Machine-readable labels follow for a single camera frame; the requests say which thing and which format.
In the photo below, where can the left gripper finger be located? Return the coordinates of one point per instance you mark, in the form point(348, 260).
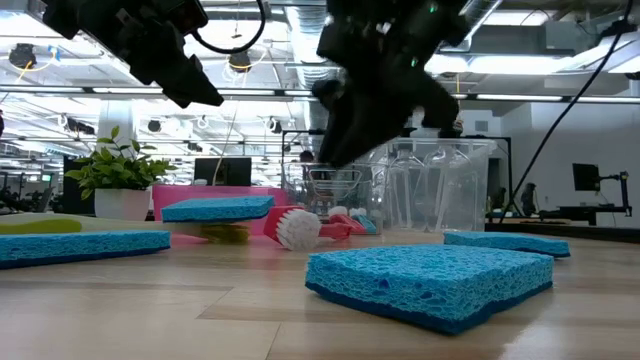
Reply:
point(175, 75)

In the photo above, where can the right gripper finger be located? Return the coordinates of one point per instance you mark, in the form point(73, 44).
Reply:
point(440, 112)
point(360, 125)

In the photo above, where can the red dish brush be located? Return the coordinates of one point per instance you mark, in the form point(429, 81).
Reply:
point(347, 220)
point(295, 227)

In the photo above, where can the blue dish brush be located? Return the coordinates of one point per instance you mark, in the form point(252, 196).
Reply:
point(368, 224)

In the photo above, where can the blue cellulose sponge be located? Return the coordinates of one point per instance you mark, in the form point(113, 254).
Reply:
point(505, 244)
point(82, 247)
point(217, 209)
point(430, 285)

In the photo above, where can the small monitor on arm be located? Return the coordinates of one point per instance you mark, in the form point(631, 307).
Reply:
point(585, 177)

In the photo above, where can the person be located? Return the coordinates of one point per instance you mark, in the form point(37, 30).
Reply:
point(306, 157)

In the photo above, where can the narrow clear plastic bin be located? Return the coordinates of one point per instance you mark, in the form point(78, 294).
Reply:
point(330, 185)

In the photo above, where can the large clear plastic bin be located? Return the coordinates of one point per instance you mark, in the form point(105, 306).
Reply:
point(470, 200)

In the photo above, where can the black computer monitor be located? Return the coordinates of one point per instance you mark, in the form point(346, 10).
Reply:
point(222, 171)

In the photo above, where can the green plant in white pot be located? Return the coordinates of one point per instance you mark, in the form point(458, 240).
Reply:
point(120, 170)

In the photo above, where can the red translucent plastic bin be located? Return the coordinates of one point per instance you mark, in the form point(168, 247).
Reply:
point(170, 192)

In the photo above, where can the dark background cabinet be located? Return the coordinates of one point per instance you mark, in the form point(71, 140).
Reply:
point(75, 185)

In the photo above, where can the black background desk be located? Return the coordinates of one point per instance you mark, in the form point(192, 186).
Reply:
point(585, 212)

